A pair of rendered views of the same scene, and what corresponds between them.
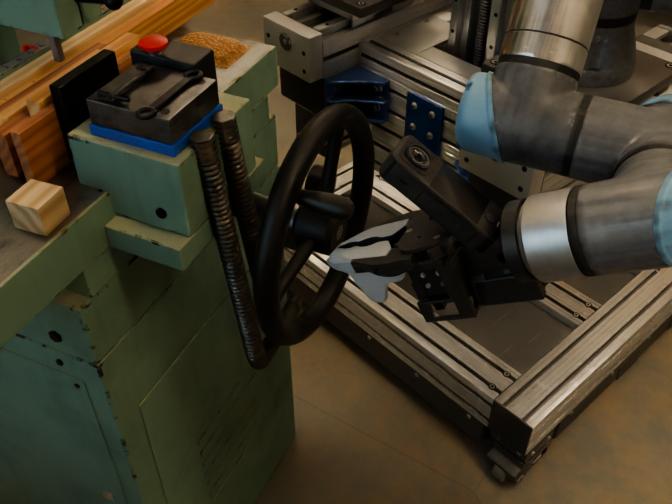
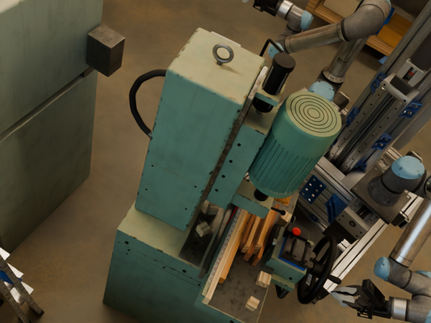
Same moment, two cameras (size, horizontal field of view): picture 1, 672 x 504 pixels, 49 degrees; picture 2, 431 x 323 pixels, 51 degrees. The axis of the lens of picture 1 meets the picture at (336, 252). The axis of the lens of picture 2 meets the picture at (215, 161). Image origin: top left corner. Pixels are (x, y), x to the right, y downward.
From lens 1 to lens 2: 1.29 m
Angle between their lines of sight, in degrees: 18
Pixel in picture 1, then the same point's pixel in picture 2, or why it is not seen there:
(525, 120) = (396, 277)
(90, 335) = not seen: hidden behind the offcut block
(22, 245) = (260, 291)
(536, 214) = (397, 307)
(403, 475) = (274, 298)
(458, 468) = (292, 296)
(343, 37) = not seen: hidden behind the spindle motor
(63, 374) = not seen: hidden behind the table
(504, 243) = (388, 311)
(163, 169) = (299, 273)
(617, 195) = (418, 310)
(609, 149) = (414, 289)
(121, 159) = (287, 267)
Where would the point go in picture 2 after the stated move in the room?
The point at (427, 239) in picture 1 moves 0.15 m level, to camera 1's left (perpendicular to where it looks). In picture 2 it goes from (367, 302) to (328, 301)
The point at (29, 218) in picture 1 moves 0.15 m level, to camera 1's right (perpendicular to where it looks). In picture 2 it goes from (263, 284) to (304, 286)
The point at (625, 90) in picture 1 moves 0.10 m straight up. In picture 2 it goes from (395, 209) to (408, 198)
